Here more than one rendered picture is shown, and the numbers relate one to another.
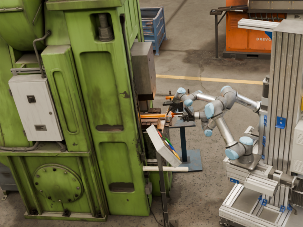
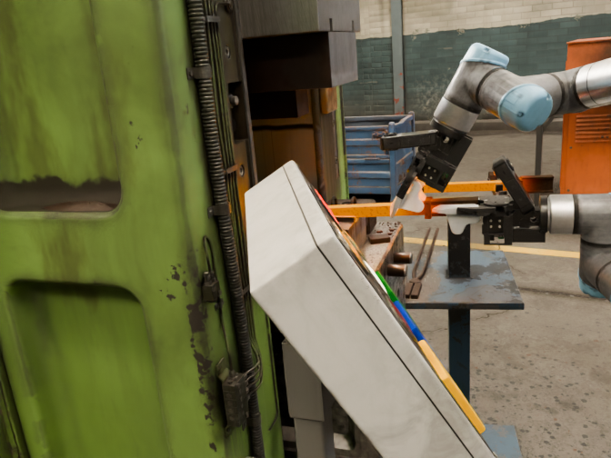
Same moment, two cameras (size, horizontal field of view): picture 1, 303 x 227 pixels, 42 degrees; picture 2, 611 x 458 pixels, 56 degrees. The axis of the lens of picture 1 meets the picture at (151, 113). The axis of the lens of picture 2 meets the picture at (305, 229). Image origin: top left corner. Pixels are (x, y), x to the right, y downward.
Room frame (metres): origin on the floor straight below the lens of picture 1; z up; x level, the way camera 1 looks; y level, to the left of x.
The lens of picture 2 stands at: (2.20, -0.11, 1.33)
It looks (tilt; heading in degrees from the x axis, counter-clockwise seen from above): 17 degrees down; 8
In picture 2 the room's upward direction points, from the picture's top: 5 degrees counter-clockwise
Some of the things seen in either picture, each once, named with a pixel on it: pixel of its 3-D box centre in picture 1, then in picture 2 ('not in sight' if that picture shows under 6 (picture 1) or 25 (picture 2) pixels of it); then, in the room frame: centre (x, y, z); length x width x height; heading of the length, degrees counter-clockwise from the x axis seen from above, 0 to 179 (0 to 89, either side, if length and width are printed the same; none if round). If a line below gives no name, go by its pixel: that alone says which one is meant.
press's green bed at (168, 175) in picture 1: (146, 170); not in sight; (3.43, 0.14, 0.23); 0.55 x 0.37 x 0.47; 78
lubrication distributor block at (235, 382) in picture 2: (142, 156); (236, 396); (3.00, 0.14, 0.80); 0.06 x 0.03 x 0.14; 168
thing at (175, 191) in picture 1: (170, 189); not in sight; (3.32, -0.11, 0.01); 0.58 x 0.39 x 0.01; 168
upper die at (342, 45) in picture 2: (133, 91); (245, 65); (3.38, 0.15, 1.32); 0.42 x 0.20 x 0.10; 78
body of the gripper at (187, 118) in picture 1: (188, 116); (513, 218); (3.29, -0.37, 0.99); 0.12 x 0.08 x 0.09; 78
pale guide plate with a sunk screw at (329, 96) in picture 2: not in sight; (326, 76); (3.67, 0.00, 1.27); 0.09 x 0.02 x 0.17; 168
